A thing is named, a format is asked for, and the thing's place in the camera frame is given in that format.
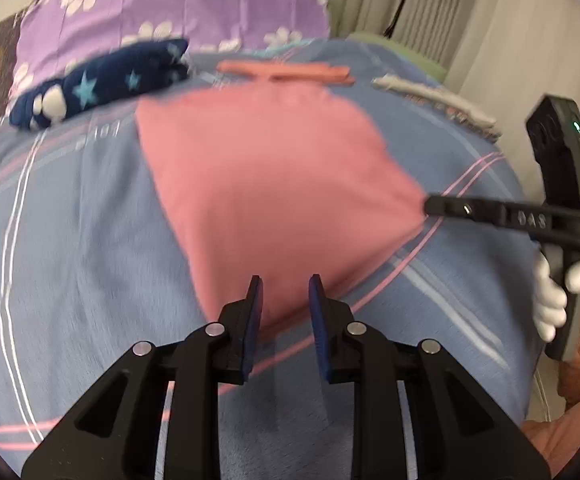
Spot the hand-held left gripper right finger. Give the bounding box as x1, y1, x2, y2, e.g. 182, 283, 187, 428
308, 273, 552, 480

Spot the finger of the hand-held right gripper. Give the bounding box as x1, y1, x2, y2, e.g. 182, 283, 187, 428
423, 193, 509, 228

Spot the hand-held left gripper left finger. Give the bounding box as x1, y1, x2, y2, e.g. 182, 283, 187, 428
21, 275, 265, 480

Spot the pink garment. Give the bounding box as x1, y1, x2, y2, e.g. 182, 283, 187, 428
134, 80, 429, 334

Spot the person's right hand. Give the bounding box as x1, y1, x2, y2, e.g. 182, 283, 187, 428
532, 250, 580, 343

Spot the beige curtain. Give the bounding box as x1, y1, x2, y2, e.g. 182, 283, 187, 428
329, 0, 580, 202

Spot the green cloth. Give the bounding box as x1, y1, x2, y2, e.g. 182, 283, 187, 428
345, 31, 452, 80

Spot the blue striped bedsheet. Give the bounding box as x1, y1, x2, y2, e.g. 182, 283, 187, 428
0, 37, 547, 480

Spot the orange folded cloth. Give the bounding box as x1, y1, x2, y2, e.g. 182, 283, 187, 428
217, 59, 357, 87

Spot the person's orange clothing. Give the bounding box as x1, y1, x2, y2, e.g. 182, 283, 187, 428
520, 397, 580, 479

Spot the navy star-print garment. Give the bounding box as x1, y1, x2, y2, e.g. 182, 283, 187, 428
10, 37, 191, 134

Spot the purple floral pillow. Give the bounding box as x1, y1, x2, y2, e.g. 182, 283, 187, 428
7, 0, 331, 107

